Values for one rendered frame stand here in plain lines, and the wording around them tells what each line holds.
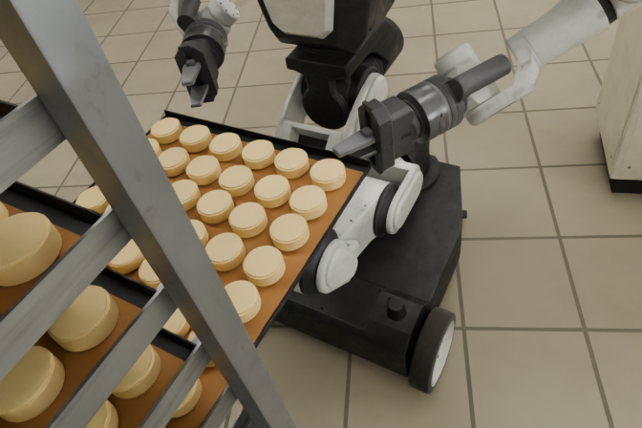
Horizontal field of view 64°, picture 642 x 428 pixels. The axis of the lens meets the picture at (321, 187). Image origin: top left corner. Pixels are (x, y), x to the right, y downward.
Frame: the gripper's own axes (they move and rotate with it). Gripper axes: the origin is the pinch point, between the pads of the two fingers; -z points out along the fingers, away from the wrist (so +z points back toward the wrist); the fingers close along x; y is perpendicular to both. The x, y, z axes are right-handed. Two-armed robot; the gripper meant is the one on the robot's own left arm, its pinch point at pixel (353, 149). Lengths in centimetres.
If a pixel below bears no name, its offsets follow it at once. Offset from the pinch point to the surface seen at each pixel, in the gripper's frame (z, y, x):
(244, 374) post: -28.7, 25.8, 6.5
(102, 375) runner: -37.0, 27.0, 18.8
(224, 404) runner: -31.9, 24.2, 0.5
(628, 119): 89, -8, -47
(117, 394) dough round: -38.8, 22.6, 9.5
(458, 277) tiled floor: 34, -12, -77
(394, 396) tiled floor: -1, 5, -78
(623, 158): 89, -6, -60
